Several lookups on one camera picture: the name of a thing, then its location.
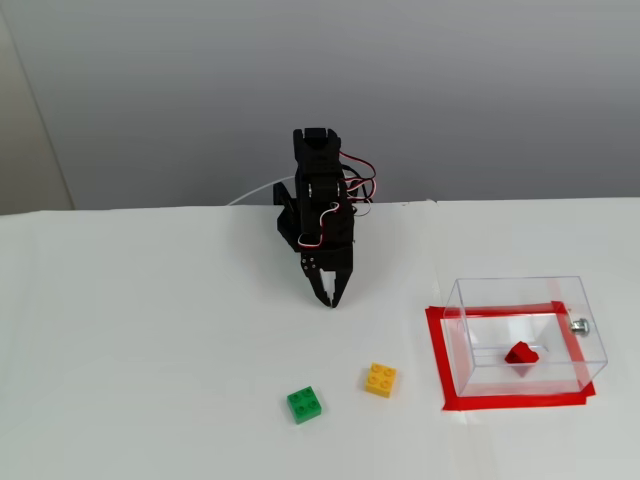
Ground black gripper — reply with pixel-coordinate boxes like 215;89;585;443
300;242;357;308

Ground red lego brick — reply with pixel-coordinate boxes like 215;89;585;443
503;341;541;366

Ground yellow lego brick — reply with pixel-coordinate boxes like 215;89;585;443
363;362;399;400

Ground green lego brick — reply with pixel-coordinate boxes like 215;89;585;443
286;384;325;425

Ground transparent plastic box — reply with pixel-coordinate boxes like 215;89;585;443
442;274;609;399

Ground red white black servo cable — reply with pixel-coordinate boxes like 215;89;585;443
339;152;379;217
297;201;342;249

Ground red tape frame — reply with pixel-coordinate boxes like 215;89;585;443
424;299;597;412

